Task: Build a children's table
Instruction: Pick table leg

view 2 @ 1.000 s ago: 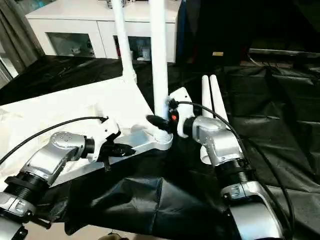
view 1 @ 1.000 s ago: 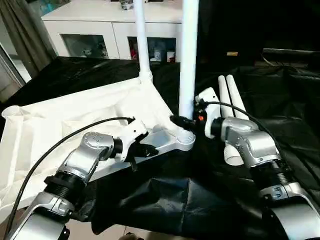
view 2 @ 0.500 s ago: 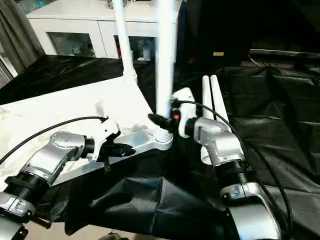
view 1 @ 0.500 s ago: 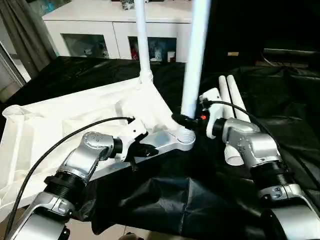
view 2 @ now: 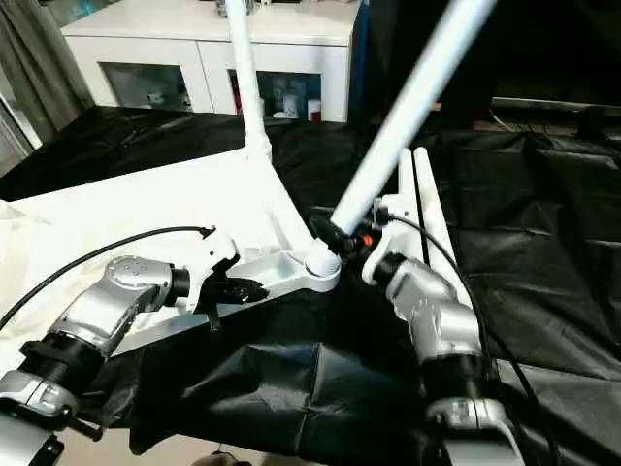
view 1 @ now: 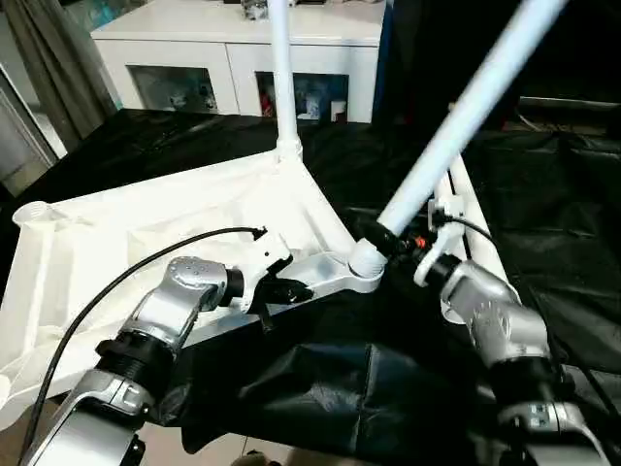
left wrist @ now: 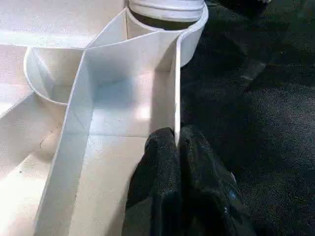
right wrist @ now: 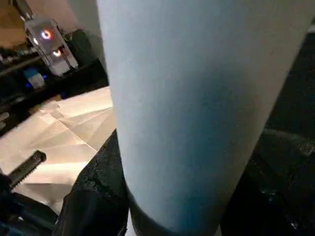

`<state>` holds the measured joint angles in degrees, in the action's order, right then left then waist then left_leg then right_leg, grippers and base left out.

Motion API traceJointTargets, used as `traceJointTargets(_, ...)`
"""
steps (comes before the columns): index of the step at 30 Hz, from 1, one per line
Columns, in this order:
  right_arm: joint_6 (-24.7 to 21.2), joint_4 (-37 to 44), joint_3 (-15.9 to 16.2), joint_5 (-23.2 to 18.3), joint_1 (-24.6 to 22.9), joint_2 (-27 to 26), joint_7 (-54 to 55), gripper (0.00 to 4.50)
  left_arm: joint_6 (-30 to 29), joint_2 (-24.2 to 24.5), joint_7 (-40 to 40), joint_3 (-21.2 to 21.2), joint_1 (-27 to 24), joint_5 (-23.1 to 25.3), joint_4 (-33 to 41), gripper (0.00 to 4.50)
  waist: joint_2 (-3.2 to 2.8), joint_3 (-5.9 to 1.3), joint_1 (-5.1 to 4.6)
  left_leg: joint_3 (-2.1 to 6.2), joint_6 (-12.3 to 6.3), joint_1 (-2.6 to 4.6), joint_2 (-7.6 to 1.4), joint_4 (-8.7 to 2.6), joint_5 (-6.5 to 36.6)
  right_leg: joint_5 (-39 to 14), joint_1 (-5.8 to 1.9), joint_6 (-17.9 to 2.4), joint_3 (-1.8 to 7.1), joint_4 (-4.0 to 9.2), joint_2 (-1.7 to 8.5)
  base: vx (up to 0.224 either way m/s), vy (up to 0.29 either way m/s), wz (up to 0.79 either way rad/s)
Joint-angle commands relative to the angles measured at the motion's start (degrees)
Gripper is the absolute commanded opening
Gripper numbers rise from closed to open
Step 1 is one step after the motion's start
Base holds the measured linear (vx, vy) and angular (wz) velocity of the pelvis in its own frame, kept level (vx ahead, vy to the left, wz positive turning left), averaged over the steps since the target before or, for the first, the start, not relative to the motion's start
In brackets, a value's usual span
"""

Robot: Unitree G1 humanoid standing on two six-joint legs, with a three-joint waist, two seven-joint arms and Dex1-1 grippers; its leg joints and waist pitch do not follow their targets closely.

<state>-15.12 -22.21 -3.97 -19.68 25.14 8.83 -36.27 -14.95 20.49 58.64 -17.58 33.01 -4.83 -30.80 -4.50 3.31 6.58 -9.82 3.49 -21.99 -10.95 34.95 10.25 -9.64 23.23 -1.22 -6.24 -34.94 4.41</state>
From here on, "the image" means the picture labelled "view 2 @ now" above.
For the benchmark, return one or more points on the white plastic table top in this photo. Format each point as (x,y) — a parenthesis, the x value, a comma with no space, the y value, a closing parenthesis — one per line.
(126,209)

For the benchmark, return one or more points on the white plastic table leg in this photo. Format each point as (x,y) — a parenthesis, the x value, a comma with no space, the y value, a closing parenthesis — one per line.
(432,214)
(408,184)
(245,78)
(417,97)

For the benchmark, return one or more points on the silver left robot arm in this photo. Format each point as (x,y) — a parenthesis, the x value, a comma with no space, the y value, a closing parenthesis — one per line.
(107,301)

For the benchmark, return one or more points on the white bottle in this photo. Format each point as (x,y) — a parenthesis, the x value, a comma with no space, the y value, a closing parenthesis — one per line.
(288,105)
(312,109)

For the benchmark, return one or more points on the black mat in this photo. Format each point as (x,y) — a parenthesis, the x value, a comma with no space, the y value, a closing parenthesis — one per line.
(543,252)

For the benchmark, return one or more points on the white cabinet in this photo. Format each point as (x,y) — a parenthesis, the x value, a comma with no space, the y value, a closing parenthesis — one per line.
(184,44)

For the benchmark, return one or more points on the grey curtain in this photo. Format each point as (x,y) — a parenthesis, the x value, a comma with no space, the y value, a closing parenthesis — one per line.
(39,58)

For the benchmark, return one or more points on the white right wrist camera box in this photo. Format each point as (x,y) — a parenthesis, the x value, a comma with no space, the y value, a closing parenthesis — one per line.
(383,209)

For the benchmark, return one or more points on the silver metal rail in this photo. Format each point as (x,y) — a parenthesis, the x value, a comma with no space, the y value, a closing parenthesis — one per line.
(563,105)

